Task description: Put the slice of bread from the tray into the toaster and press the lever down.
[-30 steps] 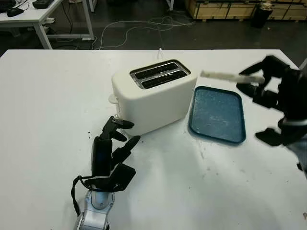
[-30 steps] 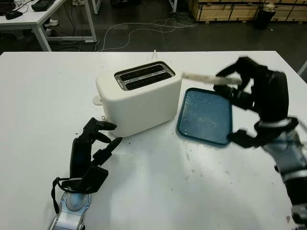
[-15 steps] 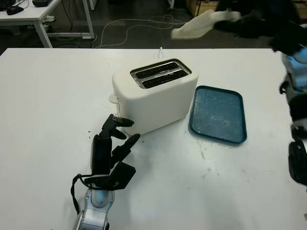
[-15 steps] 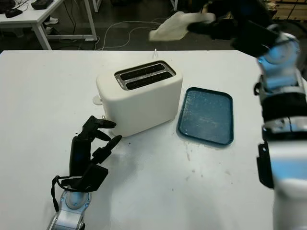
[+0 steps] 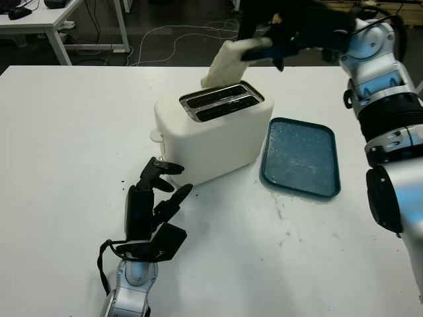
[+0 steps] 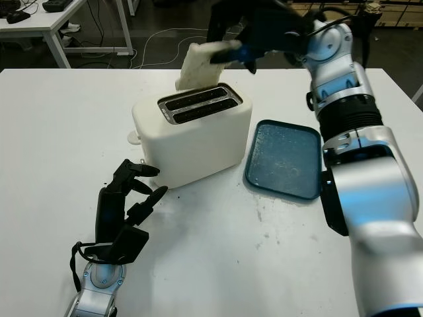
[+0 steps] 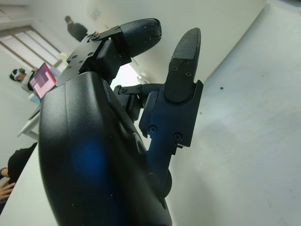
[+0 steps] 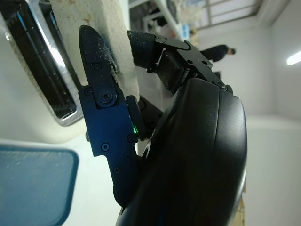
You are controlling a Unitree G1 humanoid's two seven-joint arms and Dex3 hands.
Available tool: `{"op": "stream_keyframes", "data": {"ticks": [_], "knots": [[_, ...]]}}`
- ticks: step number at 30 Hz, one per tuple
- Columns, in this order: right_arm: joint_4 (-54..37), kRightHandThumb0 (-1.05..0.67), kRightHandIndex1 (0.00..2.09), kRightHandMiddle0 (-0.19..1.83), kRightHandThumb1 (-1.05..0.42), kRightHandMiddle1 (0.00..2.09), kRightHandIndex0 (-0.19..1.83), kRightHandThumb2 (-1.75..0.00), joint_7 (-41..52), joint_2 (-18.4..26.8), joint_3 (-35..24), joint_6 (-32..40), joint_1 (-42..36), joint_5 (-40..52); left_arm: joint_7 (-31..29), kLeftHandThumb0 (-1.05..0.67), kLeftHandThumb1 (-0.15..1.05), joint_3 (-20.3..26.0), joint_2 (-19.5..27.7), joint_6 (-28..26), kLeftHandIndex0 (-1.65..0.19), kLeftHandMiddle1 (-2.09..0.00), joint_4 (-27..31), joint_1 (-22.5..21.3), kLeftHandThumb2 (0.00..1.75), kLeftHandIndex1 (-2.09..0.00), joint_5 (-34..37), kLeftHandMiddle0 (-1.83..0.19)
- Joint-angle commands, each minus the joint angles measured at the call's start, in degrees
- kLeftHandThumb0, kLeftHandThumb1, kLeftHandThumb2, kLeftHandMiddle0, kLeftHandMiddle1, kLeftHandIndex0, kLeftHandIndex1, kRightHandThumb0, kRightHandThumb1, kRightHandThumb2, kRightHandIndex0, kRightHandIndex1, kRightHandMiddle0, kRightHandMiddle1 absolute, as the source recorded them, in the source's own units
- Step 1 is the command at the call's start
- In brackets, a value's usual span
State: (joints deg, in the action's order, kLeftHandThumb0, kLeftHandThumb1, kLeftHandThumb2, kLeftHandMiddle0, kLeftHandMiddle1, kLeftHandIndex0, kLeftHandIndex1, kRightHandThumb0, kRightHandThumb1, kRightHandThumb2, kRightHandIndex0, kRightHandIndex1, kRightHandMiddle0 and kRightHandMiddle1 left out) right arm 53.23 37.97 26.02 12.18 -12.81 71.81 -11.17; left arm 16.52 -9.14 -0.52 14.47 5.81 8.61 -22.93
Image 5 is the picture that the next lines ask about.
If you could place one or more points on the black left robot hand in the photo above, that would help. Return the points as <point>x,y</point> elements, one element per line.
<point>138,214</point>

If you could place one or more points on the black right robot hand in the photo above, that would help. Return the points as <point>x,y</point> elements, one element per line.
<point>317,26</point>

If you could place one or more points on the white toaster lever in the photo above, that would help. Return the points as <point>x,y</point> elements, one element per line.
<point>154,135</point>

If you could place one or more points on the slice of white bread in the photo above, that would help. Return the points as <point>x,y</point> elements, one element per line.
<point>224,66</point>

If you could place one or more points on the white two-slot toaster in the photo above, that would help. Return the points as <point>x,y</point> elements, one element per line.
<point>211,148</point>

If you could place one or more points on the blue plastic tray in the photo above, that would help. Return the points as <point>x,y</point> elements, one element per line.
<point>297,158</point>

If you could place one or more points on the wooden crate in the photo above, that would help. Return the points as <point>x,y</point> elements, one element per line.
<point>413,13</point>

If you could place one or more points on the white office desk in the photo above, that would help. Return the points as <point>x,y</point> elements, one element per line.
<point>29,28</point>

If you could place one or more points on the black handheld device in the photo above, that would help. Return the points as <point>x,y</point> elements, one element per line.
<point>56,3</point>

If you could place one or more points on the black computer mouse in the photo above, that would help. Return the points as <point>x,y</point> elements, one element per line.
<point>19,13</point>

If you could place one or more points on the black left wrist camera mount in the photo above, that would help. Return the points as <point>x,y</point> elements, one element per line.
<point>168,241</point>

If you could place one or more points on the white table frame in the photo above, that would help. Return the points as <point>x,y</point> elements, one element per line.
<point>126,5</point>

